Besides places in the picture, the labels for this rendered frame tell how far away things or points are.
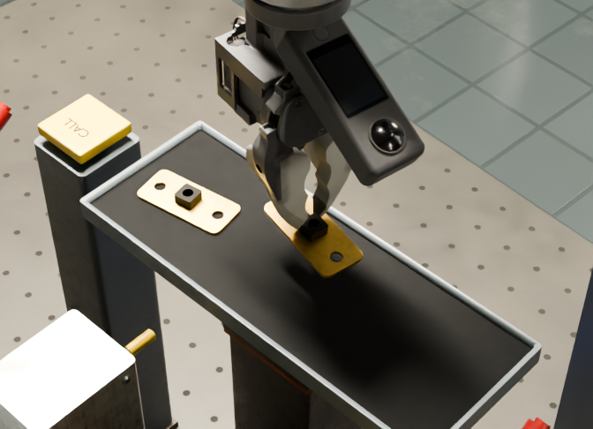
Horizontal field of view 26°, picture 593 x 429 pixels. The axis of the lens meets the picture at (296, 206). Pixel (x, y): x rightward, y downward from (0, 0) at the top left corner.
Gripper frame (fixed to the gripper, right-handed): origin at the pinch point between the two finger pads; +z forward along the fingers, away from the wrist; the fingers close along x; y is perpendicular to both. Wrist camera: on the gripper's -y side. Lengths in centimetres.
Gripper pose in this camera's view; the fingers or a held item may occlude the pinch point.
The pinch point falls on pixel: (312, 214)
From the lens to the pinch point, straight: 97.1
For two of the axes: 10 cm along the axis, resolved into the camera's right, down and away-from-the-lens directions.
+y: -5.9, -5.8, 5.7
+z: 0.0, 7.0, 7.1
